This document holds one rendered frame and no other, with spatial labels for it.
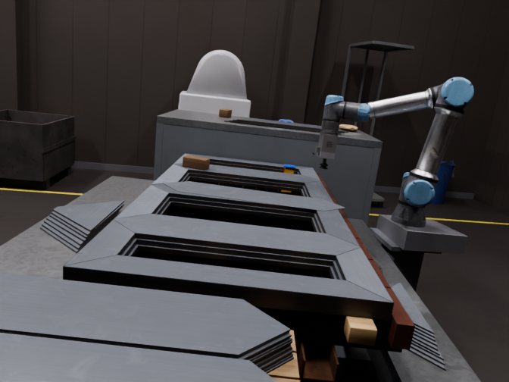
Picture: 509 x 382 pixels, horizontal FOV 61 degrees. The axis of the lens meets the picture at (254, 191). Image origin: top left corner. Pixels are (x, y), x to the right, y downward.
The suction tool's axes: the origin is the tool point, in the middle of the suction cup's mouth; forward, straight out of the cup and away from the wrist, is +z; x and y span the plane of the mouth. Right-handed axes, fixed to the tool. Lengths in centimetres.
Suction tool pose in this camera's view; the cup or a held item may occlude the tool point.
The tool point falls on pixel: (323, 168)
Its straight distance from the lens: 192.6
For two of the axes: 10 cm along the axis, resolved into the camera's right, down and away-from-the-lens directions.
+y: 0.5, 1.8, -9.8
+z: -1.3, 9.8, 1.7
